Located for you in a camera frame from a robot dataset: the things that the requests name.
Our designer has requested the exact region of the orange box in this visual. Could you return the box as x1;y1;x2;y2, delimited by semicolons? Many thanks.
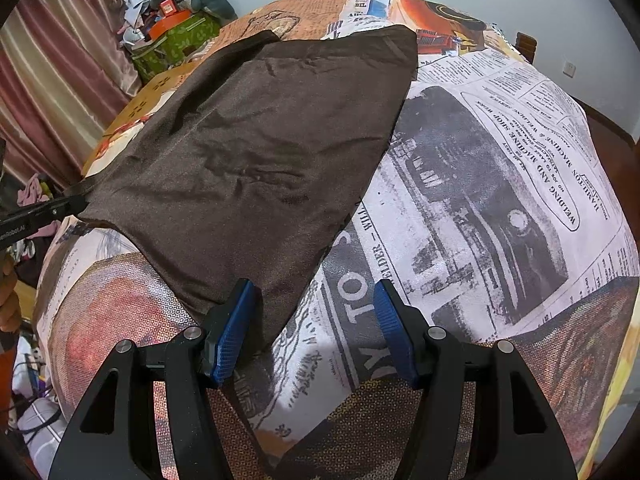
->
150;10;193;38

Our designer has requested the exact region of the dark wooden bedpost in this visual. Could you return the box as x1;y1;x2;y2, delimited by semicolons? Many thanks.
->
516;31;538;64

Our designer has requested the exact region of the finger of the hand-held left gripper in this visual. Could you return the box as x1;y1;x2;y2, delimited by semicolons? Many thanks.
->
47;194;90;223

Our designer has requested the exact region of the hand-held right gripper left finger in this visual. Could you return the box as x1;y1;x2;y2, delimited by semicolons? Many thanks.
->
47;279;262;480

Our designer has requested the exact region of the bed with printed cover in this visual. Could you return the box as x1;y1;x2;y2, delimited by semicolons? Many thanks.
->
32;0;640;480

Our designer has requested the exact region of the green printed storage box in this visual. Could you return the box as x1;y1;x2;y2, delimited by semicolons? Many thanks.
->
131;12;223;83

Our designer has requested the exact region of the pink cloth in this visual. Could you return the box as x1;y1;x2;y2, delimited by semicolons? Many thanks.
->
16;174;56;238

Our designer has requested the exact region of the striped red curtain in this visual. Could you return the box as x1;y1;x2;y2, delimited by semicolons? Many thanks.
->
0;0;143;186

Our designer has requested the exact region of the white bundle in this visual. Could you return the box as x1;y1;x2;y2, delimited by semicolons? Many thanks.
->
17;395;68;443

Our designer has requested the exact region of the pile of clothes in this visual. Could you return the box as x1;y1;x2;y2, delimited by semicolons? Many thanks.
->
120;0;201;43

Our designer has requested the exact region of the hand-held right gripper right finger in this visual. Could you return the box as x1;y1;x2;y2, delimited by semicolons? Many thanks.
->
373;279;582;480

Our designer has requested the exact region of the person's left hand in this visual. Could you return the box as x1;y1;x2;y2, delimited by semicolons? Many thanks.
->
0;255;22;341

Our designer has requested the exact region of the brown shirt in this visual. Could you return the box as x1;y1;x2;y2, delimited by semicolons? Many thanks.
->
65;24;419;361

